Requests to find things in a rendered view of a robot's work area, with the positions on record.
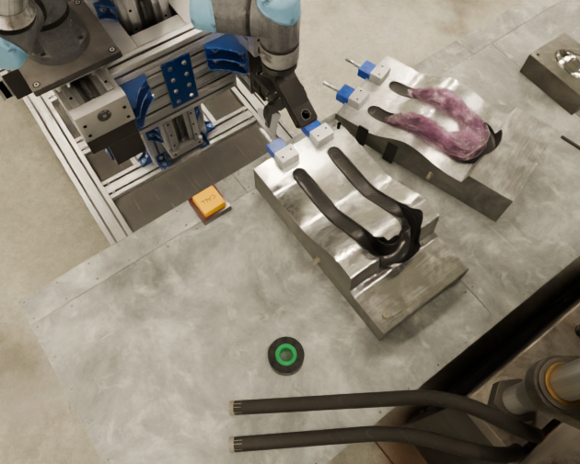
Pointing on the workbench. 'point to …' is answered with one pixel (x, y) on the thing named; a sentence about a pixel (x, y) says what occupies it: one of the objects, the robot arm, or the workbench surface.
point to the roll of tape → (287, 351)
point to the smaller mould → (564, 72)
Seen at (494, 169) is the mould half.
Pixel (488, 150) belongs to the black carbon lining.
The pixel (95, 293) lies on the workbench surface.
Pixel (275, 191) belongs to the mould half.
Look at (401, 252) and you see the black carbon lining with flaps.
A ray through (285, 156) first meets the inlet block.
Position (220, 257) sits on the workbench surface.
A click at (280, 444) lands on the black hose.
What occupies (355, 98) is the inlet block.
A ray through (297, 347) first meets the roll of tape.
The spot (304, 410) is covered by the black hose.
